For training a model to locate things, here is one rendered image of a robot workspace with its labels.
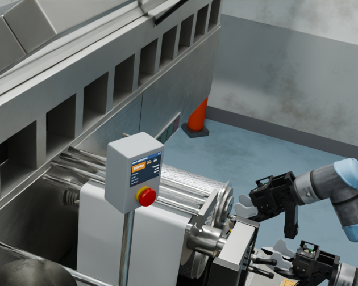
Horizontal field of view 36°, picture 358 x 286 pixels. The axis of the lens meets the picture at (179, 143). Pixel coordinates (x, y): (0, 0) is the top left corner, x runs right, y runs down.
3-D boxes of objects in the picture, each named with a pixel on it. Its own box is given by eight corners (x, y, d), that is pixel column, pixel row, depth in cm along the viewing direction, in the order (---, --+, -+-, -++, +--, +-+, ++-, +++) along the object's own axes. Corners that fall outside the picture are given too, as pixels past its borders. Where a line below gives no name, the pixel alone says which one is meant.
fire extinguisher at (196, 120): (213, 129, 452) (224, 67, 424) (204, 142, 432) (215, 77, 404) (186, 122, 458) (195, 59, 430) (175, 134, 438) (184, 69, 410)
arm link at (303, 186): (325, 190, 138) (321, 207, 132) (309, 195, 141) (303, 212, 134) (312, 165, 137) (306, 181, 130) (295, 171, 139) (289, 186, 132)
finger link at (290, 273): (275, 259, 155) (306, 266, 154) (274, 263, 156) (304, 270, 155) (274, 269, 151) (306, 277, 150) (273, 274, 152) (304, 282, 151)
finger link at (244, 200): (228, 196, 150) (256, 187, 145) (238, 214, 151) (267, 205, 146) (224, 202, 148) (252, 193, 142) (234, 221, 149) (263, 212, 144)
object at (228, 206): (236, 191, 148) (231, 213, 152) (229, 189, 149) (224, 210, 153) (227, 206, 142) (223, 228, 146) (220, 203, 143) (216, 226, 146)
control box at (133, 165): (129, 221, 81) (135, 163, 76) (102, 198, 84) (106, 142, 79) (165, 205, 85) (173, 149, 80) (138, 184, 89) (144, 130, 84)
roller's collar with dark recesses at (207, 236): (211, 263, 120) (215, 240, 117) (185, 254, 122) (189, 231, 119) (220, 246, 126) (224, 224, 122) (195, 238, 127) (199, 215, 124)
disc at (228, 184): (208, 240, 142) (223, 185, 139) (207, 239, 142) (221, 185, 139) (221, 226, 156) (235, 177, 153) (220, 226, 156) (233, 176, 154)
